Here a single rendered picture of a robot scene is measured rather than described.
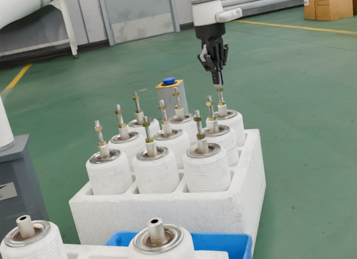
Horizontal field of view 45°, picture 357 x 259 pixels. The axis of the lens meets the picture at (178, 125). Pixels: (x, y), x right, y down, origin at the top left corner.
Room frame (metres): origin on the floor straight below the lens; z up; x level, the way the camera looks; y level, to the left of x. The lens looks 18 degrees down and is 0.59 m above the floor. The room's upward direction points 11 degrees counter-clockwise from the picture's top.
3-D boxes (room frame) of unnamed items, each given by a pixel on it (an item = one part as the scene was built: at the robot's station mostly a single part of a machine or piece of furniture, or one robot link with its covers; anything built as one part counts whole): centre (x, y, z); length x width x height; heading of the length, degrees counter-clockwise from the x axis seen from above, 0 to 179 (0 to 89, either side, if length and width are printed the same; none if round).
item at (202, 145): (0.85, -0.04, 0.26); 0.02 x 0.02 x 0.03
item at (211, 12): (1.06, -0.14, 0.52); 0.11 x 0.09 x 0.06; 54
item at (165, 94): (1.30, 0.00, 0.16); 0.07 x 0.07 x 0.31; 71
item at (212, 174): (0.85, -0.04, 0.16); 0.10 x 0.10 x 0.18
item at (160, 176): (0.89, 0.07, 0.16); 0.10 x 0.10 x 0.18
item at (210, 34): (1.07, -0.12, 0.45); 0.08 x 0.08 x 0.09
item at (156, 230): (0.54, 0.06, 0.26); 0.02 x 0.02 x 0.03
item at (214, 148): (0.85, -0.04, 0.25); 0.08 x 0.08 x 0.01
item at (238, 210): (1.00, 0.03, 0.09); 0.39 x 0.39 x 0.18; 71
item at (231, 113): (1.07, -0.12, 0.25); 0.08 x 0.08 x 0.01
